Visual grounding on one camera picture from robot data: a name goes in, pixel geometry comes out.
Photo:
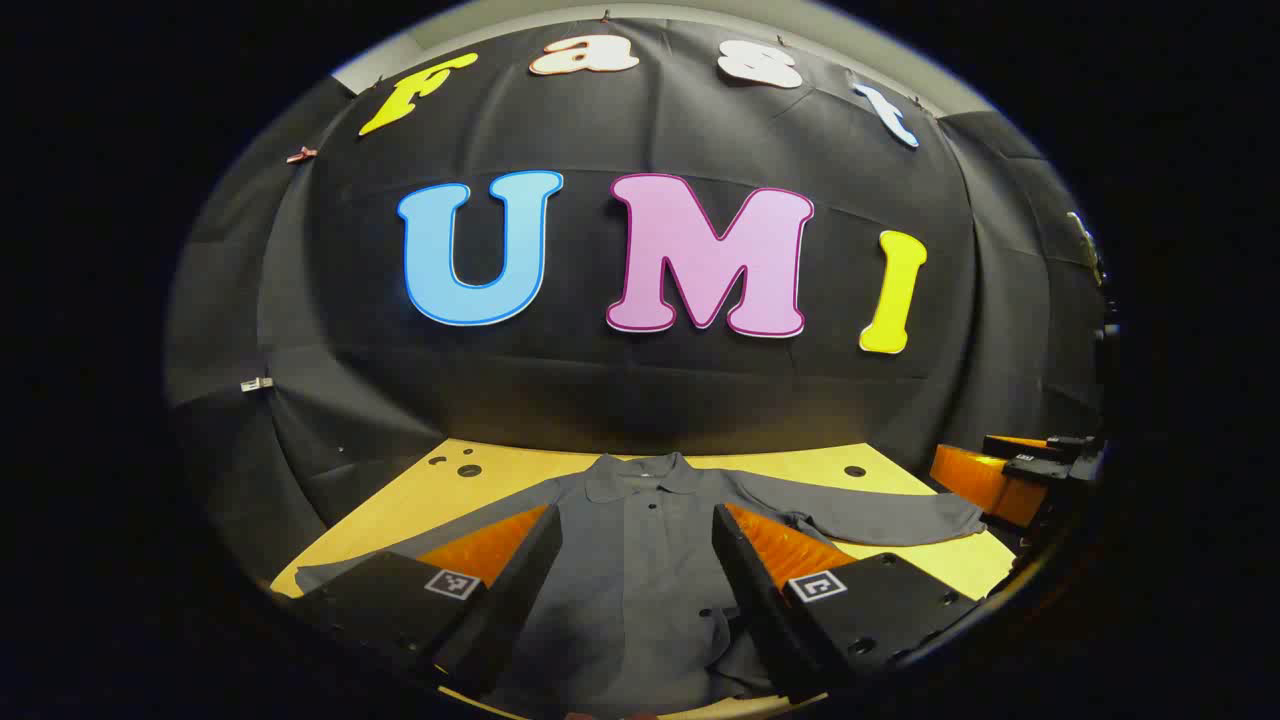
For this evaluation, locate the grey collared shirt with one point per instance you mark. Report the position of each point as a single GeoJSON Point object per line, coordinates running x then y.
{"type": "Point", "coordinates": [640, 560]}

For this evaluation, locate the silver cloth clip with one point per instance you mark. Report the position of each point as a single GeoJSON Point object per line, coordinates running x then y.
{"type": "Point", "coordinates": [257, 383]}

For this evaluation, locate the red cloth clip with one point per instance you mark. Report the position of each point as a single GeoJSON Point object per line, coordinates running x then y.
{"type": "Point", "coordinates": [301, 155]}

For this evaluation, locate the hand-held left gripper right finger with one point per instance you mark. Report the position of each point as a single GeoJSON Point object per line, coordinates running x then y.
{"type": "Point", "coordinates": [750, 590]}

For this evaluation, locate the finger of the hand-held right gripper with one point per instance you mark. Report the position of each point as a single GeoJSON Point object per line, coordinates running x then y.
{"type": "Point", "coordinates": [985, 485]}
{"type": "Point", "coordinates": [1020, 447]}

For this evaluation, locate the black backdrop cloth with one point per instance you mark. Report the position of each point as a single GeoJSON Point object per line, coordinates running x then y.
{"type": "Point", "coordinates": [650, 400]}

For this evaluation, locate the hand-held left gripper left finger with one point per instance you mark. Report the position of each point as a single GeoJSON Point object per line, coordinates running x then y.
{"type": "Point", "coordinates": [520, 580]}

